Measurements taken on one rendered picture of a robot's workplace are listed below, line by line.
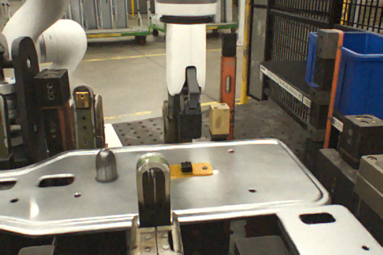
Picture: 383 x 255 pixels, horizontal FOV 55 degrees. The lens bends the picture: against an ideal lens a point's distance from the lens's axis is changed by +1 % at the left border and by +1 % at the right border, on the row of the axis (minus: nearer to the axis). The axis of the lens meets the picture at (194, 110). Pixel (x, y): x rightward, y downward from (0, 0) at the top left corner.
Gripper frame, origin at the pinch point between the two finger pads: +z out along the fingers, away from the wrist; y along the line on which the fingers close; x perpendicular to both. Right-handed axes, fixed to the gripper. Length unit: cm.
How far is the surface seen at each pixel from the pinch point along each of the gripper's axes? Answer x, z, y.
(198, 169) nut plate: 2.0, 8.5, 0.4
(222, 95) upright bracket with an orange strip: 8.9, 1.1, -14.7
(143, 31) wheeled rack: -3, 87, -701
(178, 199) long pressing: -2.1, 8.8, 8.2
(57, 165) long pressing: -21.2, 9.0, -4.9
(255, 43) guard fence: 102, 41, -290
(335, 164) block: 25.0, 8.7, 1.3
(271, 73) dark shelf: 32, 7, -52
